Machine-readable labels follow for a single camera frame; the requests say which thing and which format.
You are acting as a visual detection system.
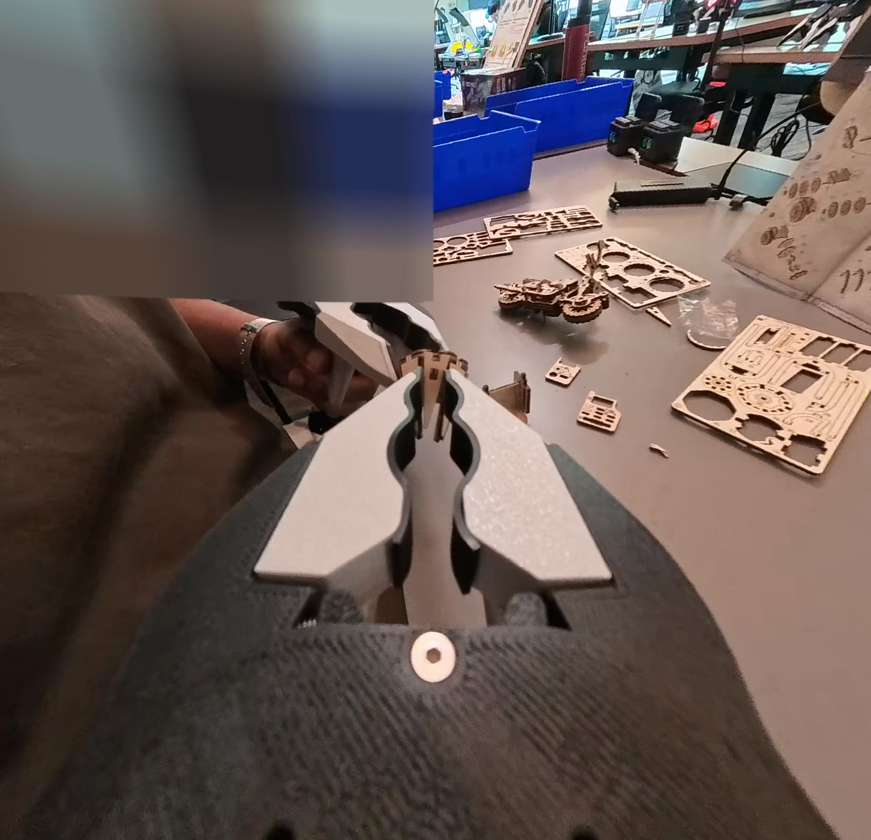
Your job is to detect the fan-shaped wooden puzzle part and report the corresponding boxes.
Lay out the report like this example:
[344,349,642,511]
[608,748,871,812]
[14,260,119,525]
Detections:
[398,350,470,442]

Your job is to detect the wooden puzzle sheet, small cutouts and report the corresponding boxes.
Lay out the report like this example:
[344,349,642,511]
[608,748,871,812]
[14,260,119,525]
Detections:
[433,234,513,267]

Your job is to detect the silver bracelet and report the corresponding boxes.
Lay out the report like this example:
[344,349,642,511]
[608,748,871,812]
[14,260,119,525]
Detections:
[238,318,279,379]

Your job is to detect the long background table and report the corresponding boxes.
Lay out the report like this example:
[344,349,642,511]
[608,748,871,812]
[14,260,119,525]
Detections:
[524,6,851,82]

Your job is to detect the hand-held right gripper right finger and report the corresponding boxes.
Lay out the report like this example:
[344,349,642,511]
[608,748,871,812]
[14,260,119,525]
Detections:
[445,367,613,626]

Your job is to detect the black battery charger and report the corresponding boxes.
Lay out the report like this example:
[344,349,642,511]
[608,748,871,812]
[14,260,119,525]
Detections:
[607,115,644,159]
[640,120,679,164]

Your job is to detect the clear plastic bag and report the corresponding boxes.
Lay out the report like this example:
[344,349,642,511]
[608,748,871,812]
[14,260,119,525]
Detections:
[677,294,739,337]

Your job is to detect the black cable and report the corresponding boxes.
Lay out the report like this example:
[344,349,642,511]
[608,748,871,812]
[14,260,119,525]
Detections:
[711,122,800,208]

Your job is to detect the person's left forearm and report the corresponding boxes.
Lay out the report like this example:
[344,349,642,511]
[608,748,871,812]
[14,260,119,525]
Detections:
[166,299,251,373]

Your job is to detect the red pillar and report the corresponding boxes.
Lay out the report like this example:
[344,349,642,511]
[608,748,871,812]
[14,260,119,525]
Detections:
[567,0,590,82]

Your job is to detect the wooden puzzle sheet, round holes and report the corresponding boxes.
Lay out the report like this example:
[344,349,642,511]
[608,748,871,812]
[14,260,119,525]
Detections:
[554,236,712,310]

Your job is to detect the person's left hand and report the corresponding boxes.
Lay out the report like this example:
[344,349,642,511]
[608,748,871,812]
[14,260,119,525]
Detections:
[259,318,356,420]

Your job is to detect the standing instruction booklet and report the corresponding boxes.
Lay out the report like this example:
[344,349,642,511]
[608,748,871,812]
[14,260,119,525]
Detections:
[724,94,871,330]

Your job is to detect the standing printed board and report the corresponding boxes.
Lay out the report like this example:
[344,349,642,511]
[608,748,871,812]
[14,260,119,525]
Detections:
[486,0,549,65]

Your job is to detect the dark printed box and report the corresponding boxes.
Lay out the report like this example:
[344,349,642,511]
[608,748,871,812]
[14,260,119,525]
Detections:
[461,67,528,114]

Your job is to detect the wooden motorcycle model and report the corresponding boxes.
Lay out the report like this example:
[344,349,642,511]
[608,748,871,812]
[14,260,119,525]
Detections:
[494,241,610,325]

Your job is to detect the wooden puzzle sheet, slotted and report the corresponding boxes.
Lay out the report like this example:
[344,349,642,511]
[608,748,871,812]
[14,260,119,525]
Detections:
[671,314,871,476]

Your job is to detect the wooden puzzle sheet, long cutouts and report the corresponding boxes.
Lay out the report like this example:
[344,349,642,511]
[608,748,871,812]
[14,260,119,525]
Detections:
[483,205,604,240]

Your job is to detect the person's brown clothing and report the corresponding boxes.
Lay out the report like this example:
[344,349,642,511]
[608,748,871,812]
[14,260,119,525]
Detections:
[0,294,324,840]

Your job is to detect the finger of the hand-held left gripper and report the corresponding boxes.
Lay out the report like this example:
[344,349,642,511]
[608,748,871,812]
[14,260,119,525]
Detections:
[352,301,451,371]
[313,309,397,407]

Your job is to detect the black power adapter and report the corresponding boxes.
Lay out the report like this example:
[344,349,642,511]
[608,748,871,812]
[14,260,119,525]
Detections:
[607,178,715,209]

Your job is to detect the black stand pole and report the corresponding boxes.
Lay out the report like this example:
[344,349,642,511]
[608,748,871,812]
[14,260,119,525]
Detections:
[701,0,744,92]

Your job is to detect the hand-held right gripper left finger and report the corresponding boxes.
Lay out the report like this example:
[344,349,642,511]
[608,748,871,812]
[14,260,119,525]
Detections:
[253,369,419,624]

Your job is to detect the small wooden panel, slots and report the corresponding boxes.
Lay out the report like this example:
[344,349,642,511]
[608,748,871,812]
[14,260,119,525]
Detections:
[577,391,621,434]

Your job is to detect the dark brown table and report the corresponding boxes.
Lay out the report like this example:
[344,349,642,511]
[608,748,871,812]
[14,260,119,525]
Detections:
[714,42,846,148]

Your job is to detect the wooden sidecar model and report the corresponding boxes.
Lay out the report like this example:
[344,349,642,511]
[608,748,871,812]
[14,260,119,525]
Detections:
[482,372,532,422]

